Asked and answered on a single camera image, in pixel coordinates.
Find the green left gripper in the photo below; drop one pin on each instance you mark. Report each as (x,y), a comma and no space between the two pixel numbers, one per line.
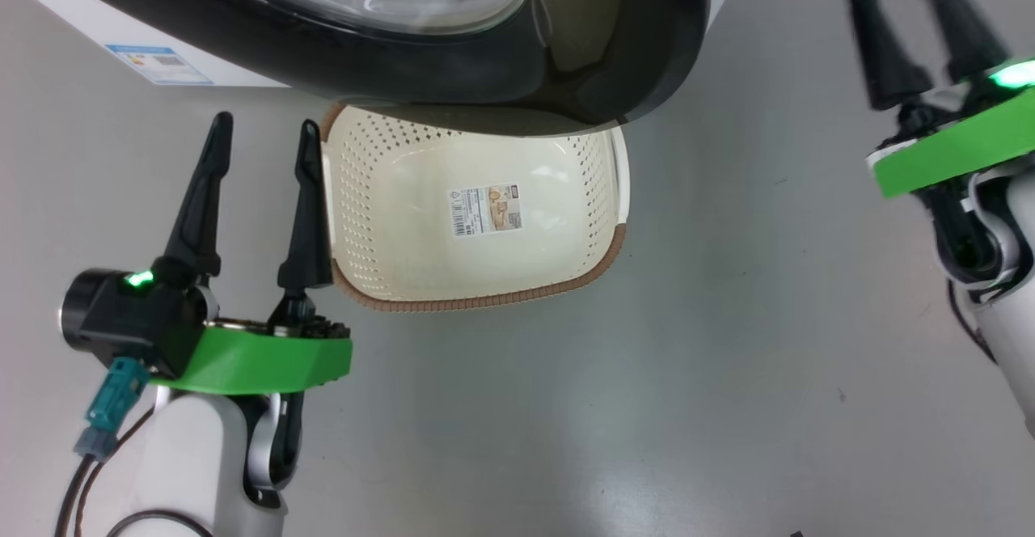
(267,359)

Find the black glass washing machine door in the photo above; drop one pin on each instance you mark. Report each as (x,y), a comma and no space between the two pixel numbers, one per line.
(364,68)

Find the blue white energy label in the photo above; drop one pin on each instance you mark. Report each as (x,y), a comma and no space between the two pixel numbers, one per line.
(158,64)

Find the white front-load washing machine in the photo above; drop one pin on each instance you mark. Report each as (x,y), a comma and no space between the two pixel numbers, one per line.
(73,19)

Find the cream perforated laundry basket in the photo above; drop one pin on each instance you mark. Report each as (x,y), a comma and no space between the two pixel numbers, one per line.
(404,221)

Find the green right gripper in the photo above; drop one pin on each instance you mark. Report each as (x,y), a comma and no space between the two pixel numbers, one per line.
(962,149)

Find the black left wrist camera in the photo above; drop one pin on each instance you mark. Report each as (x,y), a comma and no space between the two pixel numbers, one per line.
(129,319)

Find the basket product label sticker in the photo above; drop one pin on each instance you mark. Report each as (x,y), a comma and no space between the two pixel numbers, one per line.
(485,209)

